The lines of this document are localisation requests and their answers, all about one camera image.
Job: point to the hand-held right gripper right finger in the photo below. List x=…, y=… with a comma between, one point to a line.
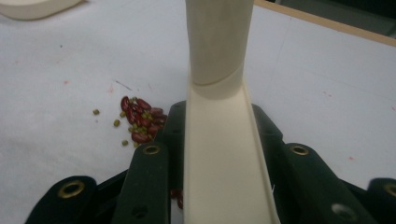
x=272, y=140

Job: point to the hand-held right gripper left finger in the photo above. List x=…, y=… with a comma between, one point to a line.
x=176, y=137

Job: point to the red kidney beans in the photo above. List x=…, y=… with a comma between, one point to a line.
x=140, y=137

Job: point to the cream hand brush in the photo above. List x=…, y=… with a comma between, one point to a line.
x=218, y=140

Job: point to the cream dustpan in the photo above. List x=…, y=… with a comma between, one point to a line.
x=34, y=7

